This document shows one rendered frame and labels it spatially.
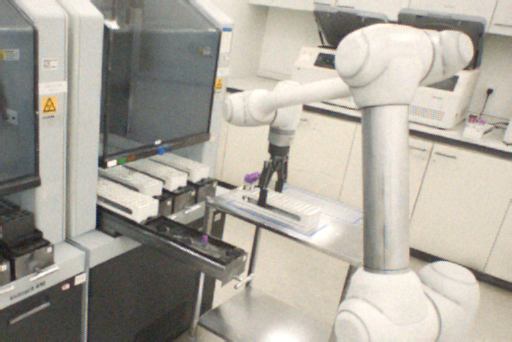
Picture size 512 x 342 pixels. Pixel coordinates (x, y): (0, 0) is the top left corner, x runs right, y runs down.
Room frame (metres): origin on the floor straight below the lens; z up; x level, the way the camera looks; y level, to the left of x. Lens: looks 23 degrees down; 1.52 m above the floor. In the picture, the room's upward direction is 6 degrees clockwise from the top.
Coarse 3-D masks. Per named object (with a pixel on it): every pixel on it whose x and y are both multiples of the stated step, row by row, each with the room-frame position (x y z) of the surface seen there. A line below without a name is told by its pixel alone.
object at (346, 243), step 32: (288, 192) 1.92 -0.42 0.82; (256, 224) 1.60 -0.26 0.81; (320, 224) 1.63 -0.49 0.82; (352, 224) 1.66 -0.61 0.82; (256, 256) 2.07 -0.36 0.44; (352, 256) 1.40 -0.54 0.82; (192, 320) 1.73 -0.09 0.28; (224, 320) 1.76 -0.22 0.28; (256, 320) 1.78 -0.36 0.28; (288, 320) 1.81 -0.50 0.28; (320, 320) 1.83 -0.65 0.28
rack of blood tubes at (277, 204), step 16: (240, 192) 1.72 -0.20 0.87; (256, 192) 1.71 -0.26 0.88; (272, 192) 1.73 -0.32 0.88; (256, 208) 1.67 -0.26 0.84; (272, 208) 1.71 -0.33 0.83; (288, 208) 1.60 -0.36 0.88; (304, 208) 1.61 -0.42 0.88; (320, 208) 1.62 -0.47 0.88; (288, 224) 1.59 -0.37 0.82; (304, 224) 1.55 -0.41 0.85
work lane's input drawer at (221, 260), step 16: (96, 208) 1.59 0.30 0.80; (112, 224) 1.53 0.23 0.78; (128, 224) 1.49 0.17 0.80; (144, 224) 1.49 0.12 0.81; (160, 224) 1.52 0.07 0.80; (176, 224) 1.52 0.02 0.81; (144, 240) 1.45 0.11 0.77; (160, 240) 1.41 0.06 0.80; (176, 240) 1.39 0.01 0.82; (192, 240) 1.43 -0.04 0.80; (208, 240) 1.44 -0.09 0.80; (176, 256) 1.37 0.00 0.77; (192, 256) 1.34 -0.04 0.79; (208, 256) 1.32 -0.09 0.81; (224, 256) 1.32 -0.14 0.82; (240, 256) 1.35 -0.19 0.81; (208, 272) 1.30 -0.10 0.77; (224, 272) 1.27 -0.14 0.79; (240, 272) 1.36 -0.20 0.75
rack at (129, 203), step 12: (108, 192) 1.60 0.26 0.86; (120, 192) 1.61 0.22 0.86; (132, 192) 1.63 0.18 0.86; (108, 204) 1.62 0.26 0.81; (120, 204) 1.53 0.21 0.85; (132, 204) 1.52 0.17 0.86; (144, 204) 1.53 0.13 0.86; (156, 204) 1.56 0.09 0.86; (132, 216) 1.50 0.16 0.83; (144, 216) 1.51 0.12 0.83
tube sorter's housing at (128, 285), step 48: (192, 0) 2.14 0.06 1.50; (96, 48) 1.53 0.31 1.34; (96, 96) 1.54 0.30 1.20; (96, 144) 1.55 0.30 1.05; (96, 192) 1.55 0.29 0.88; (96, 240) 1.48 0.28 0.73; (96, 288) 1.44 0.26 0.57; (144, 288) 1.65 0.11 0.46; (192, 288) 1.93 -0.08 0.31; (96, 336) 1.45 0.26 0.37; (144, 336) 1.67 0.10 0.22
